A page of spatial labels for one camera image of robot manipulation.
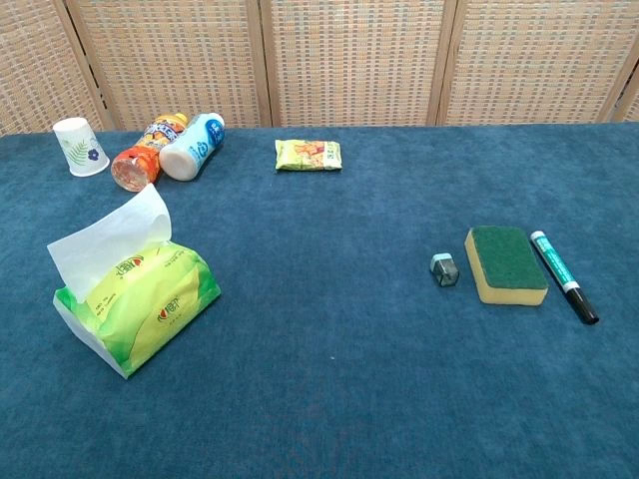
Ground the green black marker pen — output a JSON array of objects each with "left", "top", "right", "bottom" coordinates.
[{"left": 529, "top": 230, "right": 600, "bottom": 325}]

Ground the white paper cup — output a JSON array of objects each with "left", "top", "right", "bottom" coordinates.
[{"left": 52, "top": 117, "right": 111, "bottom": 178}]

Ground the blue table cloth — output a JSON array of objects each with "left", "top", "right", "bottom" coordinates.
[{"left": 0, "top": 122, "right": 639, "bottom": 479}]

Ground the white tissue sheet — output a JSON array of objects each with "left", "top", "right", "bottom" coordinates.
[{"left": 46, "top": 183, "right": 174, "bottom": 304}]

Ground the white blue drink bottle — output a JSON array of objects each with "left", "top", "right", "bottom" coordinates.
[{"left": 158, "top": 112, "right": 226, "bottom": 182}]

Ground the green yellow snack packet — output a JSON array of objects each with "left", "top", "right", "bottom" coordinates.
[{"left": 274, "top": 139, "right": 344, "bottom": 174}]

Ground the yellow green scrub sponge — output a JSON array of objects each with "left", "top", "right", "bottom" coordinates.
[{"left": 463, "top": 225, "right": 550, "bottom": 307}]

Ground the orange drink bottle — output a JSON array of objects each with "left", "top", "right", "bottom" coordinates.
[{"left": 110, "top": 113, "right": 190, "bottom": 193}]

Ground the green tissue pack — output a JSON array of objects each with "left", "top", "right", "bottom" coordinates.
[{"left": 52, "top": 239, "right": 222, "bottom": 380}]

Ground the woven folding screen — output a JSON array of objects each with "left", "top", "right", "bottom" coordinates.
[{"left": 0, "top": 0, "right": 639, "bottom": 138}]

